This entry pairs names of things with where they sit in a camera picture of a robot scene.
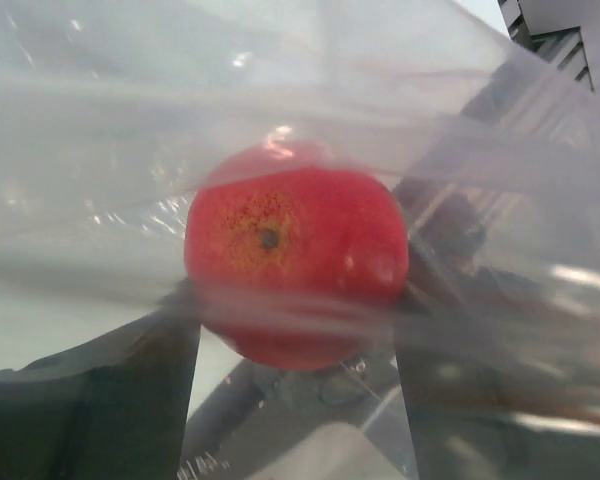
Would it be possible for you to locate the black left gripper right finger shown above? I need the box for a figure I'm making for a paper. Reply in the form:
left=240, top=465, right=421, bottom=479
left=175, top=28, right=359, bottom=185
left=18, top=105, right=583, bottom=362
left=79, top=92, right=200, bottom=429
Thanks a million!
left=394, top=287, right=600, bottom=479

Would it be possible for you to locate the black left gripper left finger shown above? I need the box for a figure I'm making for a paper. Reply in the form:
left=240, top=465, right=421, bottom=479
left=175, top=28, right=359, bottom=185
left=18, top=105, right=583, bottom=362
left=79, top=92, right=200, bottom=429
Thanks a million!
left=0, top=280, right=200, bottom=479

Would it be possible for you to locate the clear zip top bag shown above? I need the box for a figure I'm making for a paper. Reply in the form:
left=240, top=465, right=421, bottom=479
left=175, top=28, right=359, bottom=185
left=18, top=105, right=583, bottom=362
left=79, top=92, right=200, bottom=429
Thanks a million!
left=0, top=1, right=600, bottom=479

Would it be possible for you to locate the red fake apple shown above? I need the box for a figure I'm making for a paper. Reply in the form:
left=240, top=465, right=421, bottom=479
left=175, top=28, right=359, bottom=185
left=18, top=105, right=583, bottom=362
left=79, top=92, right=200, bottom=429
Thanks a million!
left=184, top=141, right=409, bottom=371

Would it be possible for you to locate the aluminium side rail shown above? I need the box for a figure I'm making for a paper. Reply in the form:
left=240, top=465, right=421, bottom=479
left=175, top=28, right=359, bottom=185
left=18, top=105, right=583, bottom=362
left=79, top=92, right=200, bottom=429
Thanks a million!
left=498, top=0, right=595, bottom=92

